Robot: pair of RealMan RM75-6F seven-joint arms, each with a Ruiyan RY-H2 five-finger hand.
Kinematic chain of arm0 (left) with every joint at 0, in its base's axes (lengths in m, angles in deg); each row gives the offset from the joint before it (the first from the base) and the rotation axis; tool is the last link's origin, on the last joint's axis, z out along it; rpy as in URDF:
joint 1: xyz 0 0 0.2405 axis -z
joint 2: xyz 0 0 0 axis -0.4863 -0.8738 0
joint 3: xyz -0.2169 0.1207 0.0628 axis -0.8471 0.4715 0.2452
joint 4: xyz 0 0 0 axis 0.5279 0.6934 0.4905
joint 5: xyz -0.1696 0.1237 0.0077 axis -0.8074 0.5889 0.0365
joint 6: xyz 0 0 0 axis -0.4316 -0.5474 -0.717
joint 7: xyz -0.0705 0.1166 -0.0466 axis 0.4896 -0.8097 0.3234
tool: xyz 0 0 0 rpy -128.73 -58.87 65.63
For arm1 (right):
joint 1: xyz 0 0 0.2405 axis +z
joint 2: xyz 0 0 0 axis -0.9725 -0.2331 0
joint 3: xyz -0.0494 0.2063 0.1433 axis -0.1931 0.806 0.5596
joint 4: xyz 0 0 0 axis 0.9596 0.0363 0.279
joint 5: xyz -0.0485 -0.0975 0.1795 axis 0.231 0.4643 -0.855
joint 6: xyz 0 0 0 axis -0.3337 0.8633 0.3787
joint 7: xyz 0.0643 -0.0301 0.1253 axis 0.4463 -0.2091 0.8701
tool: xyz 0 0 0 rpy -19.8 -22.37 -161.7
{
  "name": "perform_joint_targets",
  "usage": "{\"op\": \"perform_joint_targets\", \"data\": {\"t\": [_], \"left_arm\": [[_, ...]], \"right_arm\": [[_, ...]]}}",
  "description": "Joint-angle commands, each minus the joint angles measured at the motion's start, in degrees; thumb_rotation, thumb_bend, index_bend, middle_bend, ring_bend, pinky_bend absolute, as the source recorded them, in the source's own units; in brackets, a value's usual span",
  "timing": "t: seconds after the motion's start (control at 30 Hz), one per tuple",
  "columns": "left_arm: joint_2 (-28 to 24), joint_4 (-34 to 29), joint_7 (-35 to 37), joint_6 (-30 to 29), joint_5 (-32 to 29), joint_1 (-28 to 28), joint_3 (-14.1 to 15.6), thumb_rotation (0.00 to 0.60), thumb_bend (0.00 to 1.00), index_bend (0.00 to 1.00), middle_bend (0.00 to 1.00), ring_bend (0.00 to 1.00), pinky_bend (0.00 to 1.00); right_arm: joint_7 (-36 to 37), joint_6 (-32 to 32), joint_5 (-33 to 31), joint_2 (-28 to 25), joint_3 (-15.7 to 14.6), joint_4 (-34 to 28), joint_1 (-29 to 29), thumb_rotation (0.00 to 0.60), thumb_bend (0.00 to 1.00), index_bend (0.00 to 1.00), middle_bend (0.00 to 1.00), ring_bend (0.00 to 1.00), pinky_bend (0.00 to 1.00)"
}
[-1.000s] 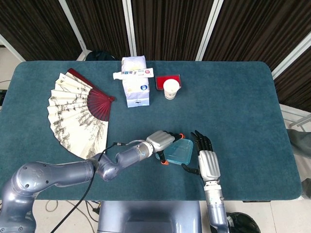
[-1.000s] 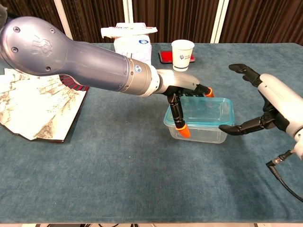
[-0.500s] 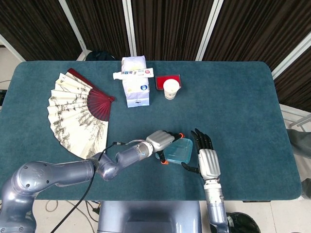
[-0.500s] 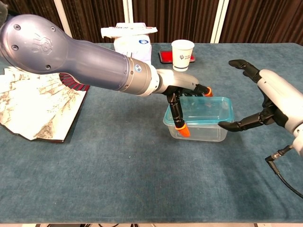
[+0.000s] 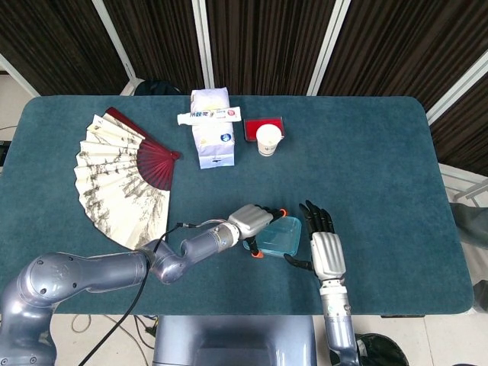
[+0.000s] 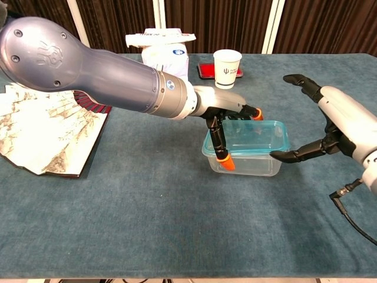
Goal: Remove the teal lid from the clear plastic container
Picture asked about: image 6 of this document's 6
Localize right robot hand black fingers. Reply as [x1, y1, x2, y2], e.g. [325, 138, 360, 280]
[270, 73, 377, 164]

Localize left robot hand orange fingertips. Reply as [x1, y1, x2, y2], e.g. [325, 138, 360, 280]
[193, 85, 264, 171]

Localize teal container lid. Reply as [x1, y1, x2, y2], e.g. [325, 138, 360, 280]
[201, 120, 291, 156]

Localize clear plastic container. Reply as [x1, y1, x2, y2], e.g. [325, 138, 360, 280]
[205, 150, 282, 177]

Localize white paper cup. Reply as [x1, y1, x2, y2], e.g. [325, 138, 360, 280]
[213, 49, 243, 90]

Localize red ink pad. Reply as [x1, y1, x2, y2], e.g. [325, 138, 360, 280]
[196, 62, 245, 80]

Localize white tissue pack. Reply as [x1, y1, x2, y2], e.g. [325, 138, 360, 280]
[141, 43, 190, 82]

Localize blue table cloth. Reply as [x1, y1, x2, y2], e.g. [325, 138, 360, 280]
[0, 52, 377, 279]

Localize painted paper folding fan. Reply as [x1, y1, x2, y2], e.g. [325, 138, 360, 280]
[0, 84, 113, 179]

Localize white partition post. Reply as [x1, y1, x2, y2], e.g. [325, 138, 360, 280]
[66, 0, 91, 50]
[152, 0, 170, 30]
[261, 0, 286, 55]

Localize black cable with angled plug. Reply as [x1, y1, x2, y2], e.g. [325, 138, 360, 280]
[329, 178, 377, 247]

